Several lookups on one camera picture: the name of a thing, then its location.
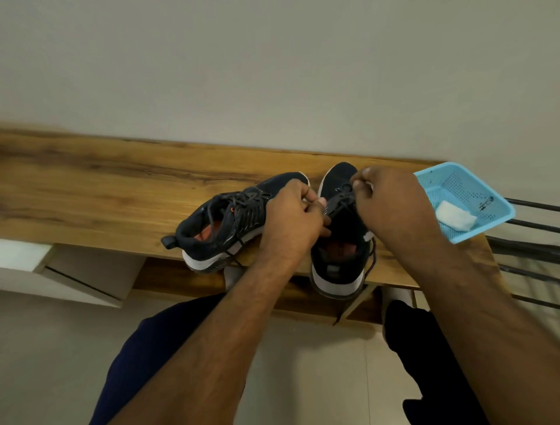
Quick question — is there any person's left hand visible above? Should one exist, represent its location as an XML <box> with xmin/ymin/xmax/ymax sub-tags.
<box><xmin>258</xmin><ymin>178</ymin><xmax>332</xmax><ymax>272</ymax></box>

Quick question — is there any person's right hand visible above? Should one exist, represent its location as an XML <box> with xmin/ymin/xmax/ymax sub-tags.
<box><xmin>349</xmin><ymin>165</ymin><xmax>452</xmax><ymax>263</ymax></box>

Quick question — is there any white wipe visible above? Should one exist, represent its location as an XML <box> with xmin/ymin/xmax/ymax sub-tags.
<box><xmin>434</xmin><ymin>200</ymin><xmax>478</xmax><ymax>232</ymax></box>

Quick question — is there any black metal shoe rack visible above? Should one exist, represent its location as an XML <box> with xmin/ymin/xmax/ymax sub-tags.
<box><xmin>485</xmin><ymin>197</ymin><xmax>560</xmax><ymax>311</ymax></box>

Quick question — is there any person's right forearm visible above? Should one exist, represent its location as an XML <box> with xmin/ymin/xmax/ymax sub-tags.
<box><xmin>402</xmin><ymin>236</ymin><xmax>560</xmax><ymax>425</ymax></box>

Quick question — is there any person's left forearm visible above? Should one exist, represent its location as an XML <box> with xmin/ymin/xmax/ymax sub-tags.
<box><xmin>107</xmin><ymin>258</ymin><xmax>303</xmax><ymax>425</ymax></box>

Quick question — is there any person's grey sock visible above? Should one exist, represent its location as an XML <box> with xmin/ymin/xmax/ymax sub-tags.
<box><xmin>223</xmin><ymin>264</ymin><xmax>246</xmax><ymax>292</ymax></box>

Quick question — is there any blue plastic basket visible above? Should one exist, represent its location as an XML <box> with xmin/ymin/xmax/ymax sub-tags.
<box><xmin>412</xmin><ymin>161</ymin><xmax>517</xmax><ymax>245</ymax></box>

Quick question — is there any wooden table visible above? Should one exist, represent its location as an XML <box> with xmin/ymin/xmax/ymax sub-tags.
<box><xmin>0</xmin><ymin>130</ymin><xmax>510</xmax><ymax>326</ymax></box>

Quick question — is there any white drawer unit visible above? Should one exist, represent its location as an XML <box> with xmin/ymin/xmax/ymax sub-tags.
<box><xmin>0</xmin><ymin>238</ymin><xmax>148</xmax><ymax>309</ymax></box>

